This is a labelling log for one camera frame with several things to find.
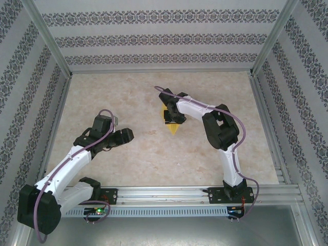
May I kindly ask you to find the yellow paper sheet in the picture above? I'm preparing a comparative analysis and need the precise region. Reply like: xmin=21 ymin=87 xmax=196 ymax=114
xmin=159 ymin=102 xmax=183 ymax=136

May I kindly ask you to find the grey metal panel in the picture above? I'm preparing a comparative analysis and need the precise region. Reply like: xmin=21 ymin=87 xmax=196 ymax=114
xmin=27 ymin=216 xmax=316 ymax=246

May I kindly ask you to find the aluminium table end rail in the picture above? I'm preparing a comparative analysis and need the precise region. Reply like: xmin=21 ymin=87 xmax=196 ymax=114
xmin=69 ymin=68 xmax=253 ymax=75

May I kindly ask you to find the aluminium table side rail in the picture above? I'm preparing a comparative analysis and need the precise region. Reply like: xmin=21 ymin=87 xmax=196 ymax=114
xmin=249 ymin=75 xmax=293 ymax=185
xmin=35 ymin=76 xmax=72 ymax=187

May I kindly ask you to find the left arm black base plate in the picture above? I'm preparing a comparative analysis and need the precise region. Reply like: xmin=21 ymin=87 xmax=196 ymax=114
xmin=98 ymin=188 xmax=119 ymax=206

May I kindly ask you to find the long aluminium mounting rail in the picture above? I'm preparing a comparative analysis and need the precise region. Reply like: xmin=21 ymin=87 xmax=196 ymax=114
xmin=61 ymin=186 xmax=300 ymax=206

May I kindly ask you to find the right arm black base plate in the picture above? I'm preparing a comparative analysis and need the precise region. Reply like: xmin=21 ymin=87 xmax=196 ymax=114
xmin=208 ymin=187 xmax=255 ymax=205

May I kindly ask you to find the slotted grey cable duct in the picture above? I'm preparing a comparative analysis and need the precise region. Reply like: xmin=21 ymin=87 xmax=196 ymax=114
xmin=61 ymin=206 xmax=229 ymax=219

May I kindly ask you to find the aluminium frame post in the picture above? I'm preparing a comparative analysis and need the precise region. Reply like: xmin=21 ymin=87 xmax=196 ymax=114
xmin=249 ymin=0 xmax=301 ymax=77
xmin=19 ymin=0 xmax=73 ymax=78

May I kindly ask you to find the aluminium frame beam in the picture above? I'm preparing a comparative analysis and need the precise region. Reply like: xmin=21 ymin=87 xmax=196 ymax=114
xmin=292 ymin=204 xmax=325 ymax=246
xmin=6 ymin=204 xmax=36 ymax=246

